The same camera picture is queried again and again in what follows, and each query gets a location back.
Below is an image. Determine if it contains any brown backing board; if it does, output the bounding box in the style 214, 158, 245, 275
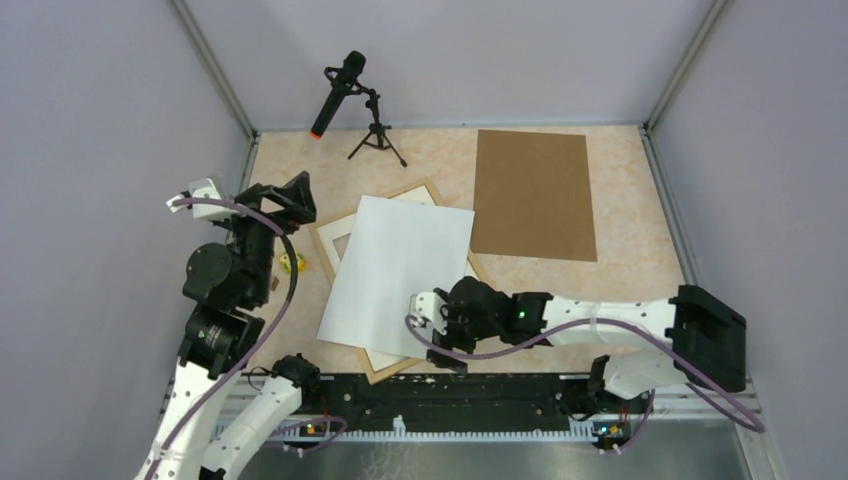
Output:
471, 130, 598, 262

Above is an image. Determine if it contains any white paper mat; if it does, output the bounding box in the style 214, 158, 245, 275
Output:
316, 186, 478, 374

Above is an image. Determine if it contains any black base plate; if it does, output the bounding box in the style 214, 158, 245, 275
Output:
258, 372, 655, 436

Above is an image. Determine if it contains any black mini tripod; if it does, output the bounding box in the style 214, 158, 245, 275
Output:
347, 81, 408, 168

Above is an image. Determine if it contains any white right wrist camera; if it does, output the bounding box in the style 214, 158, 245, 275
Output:
408, 292, 446, 334

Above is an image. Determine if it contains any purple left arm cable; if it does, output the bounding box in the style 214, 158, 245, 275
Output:
142, 197, 348, 480

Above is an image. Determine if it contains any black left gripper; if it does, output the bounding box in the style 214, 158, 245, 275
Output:
221, 170, 317, 304

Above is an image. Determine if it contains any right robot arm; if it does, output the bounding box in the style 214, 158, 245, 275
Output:
407, 276, 747, 412

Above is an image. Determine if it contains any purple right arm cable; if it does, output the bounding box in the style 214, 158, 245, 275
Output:
405, 313, 767, 454

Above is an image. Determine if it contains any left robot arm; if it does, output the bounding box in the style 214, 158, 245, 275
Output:
137, 171, 321, 479

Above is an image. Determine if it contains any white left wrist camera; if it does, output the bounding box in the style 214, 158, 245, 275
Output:
165, 177, 234, 223

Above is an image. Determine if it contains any aluminium rail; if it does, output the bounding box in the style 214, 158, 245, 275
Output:
158, 374, 763, 444

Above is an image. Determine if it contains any sunflower photo print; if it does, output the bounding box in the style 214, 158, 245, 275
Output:
316, 194, 477, 360

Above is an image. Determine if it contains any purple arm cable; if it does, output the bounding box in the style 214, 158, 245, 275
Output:
405, 313, 767, 454
142, 197, 348, 480

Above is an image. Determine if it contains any yellow toy block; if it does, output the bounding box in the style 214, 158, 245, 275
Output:
278, 253, 307, 274

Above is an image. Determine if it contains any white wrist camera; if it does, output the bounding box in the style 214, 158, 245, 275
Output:
408, 292, 446, 334
165, 177, 234, 223

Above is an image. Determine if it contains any black microphone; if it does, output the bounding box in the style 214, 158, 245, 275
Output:
310, 50, 366, 139

